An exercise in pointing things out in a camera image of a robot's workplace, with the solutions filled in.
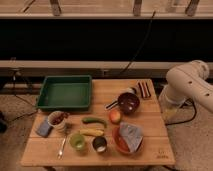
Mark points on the silver fork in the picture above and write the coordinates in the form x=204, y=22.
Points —
x=60, y=152

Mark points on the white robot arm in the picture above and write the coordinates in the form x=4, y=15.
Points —
x=186, y=81

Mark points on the small black cup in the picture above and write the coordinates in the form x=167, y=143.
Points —
x=99, y=144

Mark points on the green plastic cup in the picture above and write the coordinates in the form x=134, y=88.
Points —
x=77, y=141

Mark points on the dark purple saucepan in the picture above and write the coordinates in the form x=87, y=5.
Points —
x=128, y=103

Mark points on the peach apple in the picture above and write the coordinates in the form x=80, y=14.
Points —
x=115, y=116

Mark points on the dark striped block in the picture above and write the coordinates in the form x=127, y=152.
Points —
x=144, y=90

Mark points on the green cucumber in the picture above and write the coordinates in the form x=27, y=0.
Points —
x=88, y=120

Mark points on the wooden folding table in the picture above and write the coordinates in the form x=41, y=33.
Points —
x=154, y=150

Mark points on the green plastic tray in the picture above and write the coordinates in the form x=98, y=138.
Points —
x=66, y=93

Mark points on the yellow banana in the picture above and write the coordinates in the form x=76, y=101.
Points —
x=91, y=132

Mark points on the grey folded cloth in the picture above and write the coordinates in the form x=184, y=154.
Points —
x=132, y=135

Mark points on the orange bowl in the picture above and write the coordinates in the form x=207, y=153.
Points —
x=120, y=143

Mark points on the white mug with brown contents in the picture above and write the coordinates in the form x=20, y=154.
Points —
x=57, y=120

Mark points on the blue sponge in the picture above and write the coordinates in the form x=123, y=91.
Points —
x=44, y=129

